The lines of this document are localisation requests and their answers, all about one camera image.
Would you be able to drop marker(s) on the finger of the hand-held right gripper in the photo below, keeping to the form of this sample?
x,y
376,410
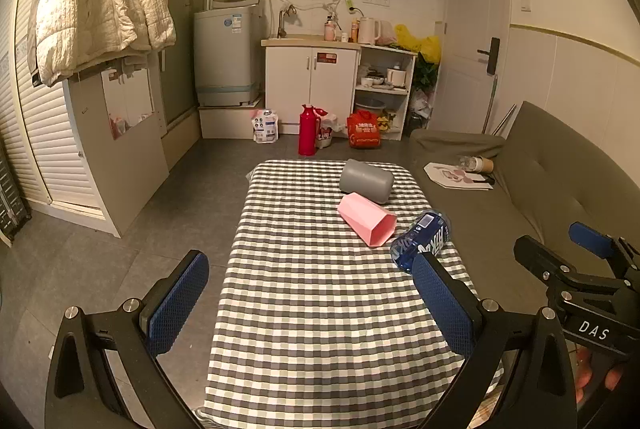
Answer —
x,y
537,255
590,236

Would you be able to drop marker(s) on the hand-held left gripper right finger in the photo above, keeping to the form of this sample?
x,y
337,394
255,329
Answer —
x,y
442,304

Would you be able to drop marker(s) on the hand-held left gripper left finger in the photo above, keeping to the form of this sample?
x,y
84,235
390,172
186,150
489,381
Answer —
x,y
180,304

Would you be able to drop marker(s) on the brown paper cup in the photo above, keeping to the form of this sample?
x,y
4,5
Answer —
x,y
484,164

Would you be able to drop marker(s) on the pink cup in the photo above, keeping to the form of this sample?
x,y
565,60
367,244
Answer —
x,y
365,216

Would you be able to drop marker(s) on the grey cup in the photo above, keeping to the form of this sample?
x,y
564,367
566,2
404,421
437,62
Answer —
x,y
367,181

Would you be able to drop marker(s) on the person's right hand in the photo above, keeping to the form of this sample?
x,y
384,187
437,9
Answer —
x,y
582,376

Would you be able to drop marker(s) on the olive green sofa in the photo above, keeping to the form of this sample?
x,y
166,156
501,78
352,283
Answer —
x,y
505,229

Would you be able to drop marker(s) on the blue plastic bottle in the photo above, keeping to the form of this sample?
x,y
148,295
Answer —
x,y
425,236

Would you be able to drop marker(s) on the clear plastic bottle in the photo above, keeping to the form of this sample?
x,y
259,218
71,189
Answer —
x,y
466,162

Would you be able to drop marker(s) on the printed paper fan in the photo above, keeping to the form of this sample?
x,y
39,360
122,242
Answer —
x,y
450,176

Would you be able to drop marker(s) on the checkered tablecloth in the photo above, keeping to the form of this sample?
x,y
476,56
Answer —
x,y
310,289

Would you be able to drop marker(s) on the white washing machine platform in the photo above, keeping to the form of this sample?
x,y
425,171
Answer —
x,y
225,121

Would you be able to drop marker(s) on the red shopping bag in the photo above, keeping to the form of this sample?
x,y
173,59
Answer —
x,y
364,131

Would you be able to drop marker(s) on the white detergent pouch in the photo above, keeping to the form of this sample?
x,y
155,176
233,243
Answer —
x,y
265,126

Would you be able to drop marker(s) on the dark suitcase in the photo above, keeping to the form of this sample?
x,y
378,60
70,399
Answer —
x,y
10,204

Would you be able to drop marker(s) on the pink white plastic bag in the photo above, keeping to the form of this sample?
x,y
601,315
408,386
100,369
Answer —
x,y
330,126

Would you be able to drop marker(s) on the green leafy vegetables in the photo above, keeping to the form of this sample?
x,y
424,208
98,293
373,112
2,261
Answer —
x,y
425,76

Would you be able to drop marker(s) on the red thermos flask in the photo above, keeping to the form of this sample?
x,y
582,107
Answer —
x,y
308,134

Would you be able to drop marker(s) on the grey basin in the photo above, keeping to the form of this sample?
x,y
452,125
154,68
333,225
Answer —
x,y
370,103

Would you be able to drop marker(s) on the white louvered wardrobe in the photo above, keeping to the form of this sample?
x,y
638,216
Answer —
x,y
45,134

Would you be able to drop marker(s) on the white open shelf unit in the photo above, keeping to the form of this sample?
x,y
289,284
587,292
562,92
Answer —
x,y
407,69

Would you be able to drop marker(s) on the yellow plastic bag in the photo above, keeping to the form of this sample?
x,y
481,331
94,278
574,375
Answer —
x,y
425,44

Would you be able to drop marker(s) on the white washing machine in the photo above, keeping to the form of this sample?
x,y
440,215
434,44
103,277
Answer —
x,y
227,54

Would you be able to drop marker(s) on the white door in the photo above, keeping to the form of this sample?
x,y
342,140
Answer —
x,y
470,9

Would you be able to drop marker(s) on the white sink cabinet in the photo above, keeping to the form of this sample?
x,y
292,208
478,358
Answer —
x,y
310,84

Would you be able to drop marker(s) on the white electric kettle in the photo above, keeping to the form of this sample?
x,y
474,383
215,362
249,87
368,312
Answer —
x,y
369,31

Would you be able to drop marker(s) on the orange bottle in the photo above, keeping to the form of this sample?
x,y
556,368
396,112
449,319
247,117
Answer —
x,y
354,31

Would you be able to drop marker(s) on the pink bottle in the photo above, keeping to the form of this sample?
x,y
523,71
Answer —
x,y
329,31

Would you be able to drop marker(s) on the glass sliding door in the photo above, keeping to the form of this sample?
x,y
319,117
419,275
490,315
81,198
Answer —
x,y
187,9

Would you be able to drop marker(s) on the metal faucet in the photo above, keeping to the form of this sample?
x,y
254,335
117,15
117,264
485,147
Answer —
x,y
285,19

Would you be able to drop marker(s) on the white light switch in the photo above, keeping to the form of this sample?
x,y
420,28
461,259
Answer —
x,y
524,5

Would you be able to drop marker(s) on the white wall outlets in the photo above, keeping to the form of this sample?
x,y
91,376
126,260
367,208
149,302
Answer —
x,y
376,0

